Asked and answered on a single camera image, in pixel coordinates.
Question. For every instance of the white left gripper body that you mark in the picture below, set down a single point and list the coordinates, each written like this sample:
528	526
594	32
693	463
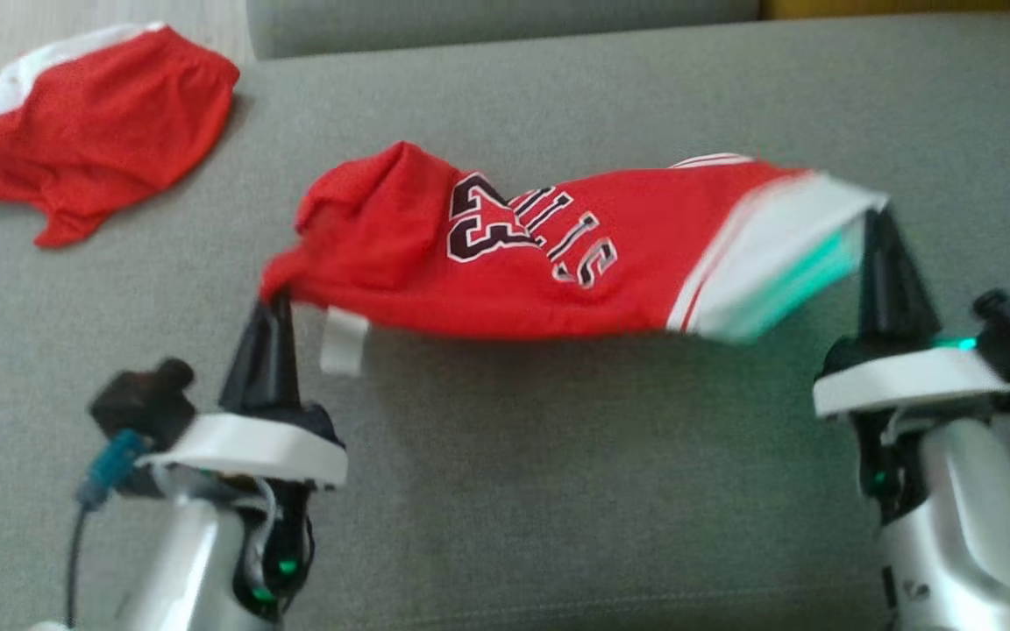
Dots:
251	447

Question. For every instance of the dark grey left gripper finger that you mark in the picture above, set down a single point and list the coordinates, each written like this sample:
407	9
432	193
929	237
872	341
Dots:
255	368
286	368

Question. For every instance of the red basketball jersey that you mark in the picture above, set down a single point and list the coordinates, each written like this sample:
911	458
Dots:
505	280

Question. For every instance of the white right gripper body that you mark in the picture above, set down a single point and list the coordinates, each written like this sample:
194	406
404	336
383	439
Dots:
908	381

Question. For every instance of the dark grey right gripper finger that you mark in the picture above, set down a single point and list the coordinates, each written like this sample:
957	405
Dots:
906	298
875	289

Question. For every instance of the yellow sofa backrest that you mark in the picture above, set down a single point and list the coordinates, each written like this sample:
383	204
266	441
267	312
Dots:
908	7

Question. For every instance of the grey sofa chaise seat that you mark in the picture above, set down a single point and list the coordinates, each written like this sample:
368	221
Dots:
558	482

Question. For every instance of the grey sofa seat cushion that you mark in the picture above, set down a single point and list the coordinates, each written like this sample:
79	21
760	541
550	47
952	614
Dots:
470	26

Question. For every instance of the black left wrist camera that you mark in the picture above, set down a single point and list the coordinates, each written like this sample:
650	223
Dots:
141	403

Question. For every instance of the red shorts with white stripe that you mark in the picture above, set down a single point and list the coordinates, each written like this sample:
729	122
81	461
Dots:
102	140

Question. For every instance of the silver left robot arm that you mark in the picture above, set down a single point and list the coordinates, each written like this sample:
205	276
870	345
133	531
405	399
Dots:
181	570

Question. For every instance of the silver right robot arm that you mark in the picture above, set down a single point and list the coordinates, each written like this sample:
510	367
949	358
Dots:
978	508

